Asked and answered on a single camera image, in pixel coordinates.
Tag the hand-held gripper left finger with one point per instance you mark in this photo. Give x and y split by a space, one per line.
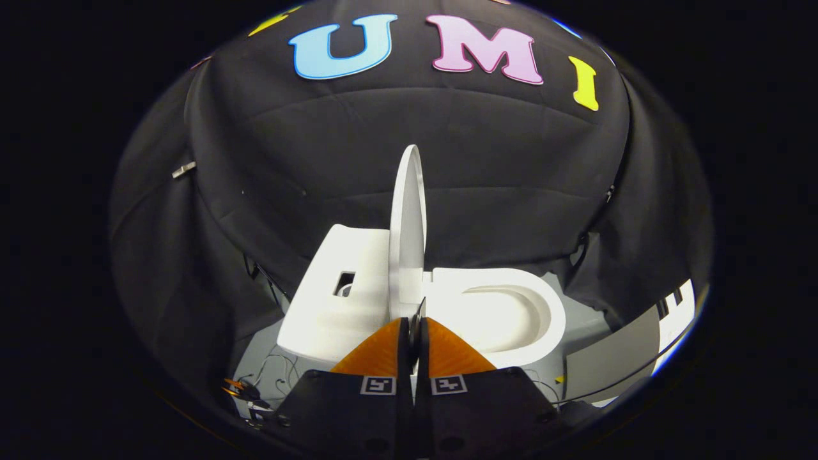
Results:
345 415

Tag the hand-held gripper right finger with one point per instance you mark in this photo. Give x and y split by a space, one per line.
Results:
486 415

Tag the white toilet lid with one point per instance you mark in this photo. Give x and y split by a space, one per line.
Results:
407 223

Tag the white toilet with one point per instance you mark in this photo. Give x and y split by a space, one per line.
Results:
339 306

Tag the orange connector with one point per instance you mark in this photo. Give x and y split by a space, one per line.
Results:
232 384

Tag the grey board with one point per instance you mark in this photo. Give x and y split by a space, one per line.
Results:
613 358

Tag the black backdrop cloth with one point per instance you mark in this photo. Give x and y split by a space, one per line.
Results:
415 153

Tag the small metal clip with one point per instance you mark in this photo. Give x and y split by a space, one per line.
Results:
184 169

